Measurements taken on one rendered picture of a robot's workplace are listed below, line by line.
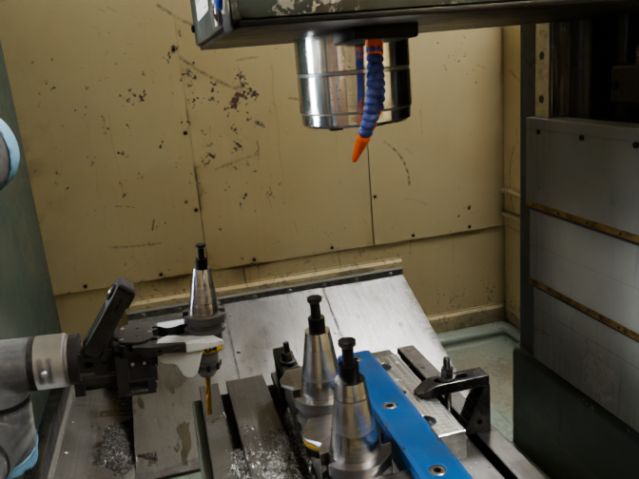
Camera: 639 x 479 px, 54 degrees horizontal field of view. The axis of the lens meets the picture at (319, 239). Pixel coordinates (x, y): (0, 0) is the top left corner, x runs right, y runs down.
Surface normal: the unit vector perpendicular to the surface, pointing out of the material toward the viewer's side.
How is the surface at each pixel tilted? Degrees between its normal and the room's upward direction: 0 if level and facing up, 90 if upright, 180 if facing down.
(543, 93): 90
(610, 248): 91
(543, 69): 90
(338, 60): 90
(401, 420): 0
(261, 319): 24
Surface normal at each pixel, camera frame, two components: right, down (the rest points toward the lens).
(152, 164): 0.25, 0.24
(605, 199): -0.96, 0.14
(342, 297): 0.03, -0.78
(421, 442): -0.08, -0.96
